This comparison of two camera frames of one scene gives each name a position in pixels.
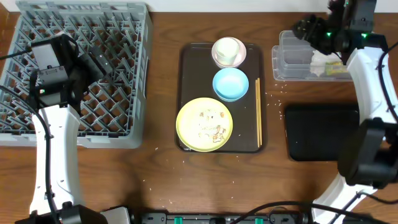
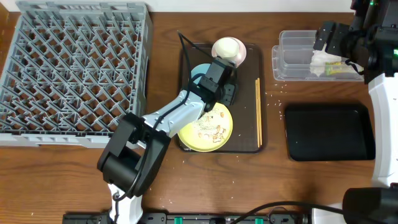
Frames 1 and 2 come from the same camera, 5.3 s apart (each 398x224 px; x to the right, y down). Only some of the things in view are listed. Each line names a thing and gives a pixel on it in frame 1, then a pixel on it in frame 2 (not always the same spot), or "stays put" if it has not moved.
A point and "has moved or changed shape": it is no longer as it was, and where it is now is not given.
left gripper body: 86,62 -> 230,94
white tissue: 319,60 stays put
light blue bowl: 230,84 has moved or changed shape
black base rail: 226,218 stays put
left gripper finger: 100,62 -> 229,90
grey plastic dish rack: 113,107 stays put
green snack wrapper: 329,68 stays put
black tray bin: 319,132 stays put
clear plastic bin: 291,61 stays put
